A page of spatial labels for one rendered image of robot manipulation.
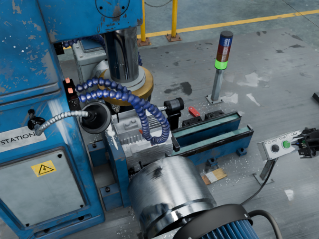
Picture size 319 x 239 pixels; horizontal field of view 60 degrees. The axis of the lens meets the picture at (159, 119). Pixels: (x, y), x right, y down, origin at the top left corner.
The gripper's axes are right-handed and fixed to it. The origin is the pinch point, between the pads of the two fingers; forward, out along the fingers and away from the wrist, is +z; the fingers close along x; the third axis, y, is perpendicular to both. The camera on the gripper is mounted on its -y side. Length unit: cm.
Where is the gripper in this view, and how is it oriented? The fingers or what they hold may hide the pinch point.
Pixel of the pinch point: (295, 143)
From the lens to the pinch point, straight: 110.3
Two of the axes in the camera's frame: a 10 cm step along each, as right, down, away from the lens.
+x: 3.0, 9.5, -0.9
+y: -9.3, 2.7, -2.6
